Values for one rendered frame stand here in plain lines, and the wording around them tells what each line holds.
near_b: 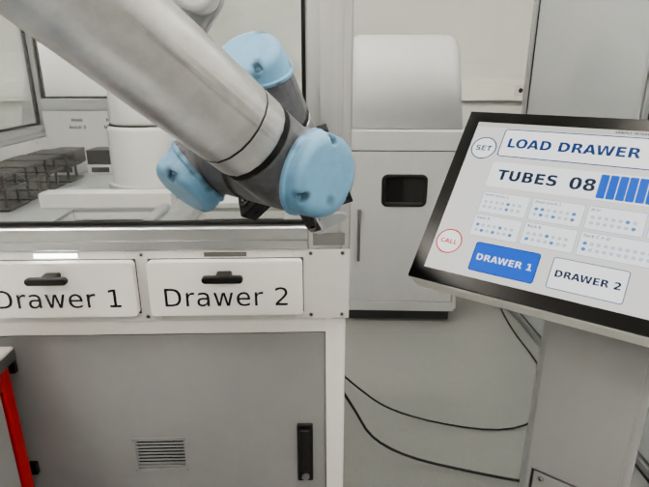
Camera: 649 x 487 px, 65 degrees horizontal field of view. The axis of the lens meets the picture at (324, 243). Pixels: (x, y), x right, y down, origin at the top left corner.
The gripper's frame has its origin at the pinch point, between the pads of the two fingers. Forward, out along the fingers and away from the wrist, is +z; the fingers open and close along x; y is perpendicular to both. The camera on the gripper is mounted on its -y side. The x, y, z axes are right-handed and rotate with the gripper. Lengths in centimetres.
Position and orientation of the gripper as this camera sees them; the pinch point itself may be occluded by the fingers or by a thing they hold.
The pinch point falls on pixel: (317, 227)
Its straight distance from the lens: 83.6
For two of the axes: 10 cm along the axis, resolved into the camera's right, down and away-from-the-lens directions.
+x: -1.9, -8.2, 5.3
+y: 9.5, -3.0, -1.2
